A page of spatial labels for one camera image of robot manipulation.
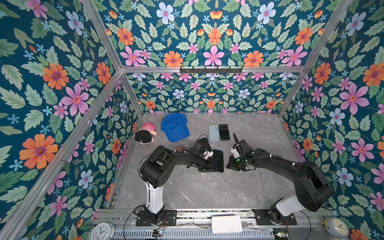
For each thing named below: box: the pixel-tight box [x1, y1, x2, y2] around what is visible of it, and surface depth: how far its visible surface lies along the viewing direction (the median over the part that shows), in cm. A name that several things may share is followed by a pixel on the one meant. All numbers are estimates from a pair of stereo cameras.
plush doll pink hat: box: [133, 122, 157, 145], surface depth 102 cm
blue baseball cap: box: [160, 112, 190, 143], surface depth 110 cm
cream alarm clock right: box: [320, 213, 350, 239], surface depth 69 cm
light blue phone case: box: [208, 125, 220, 143], surface depth 110 cm
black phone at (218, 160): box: [212, 149, 224, 173], surface depth 95 cm
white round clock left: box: [90, 222, 115, 240], surface depth 69 cm
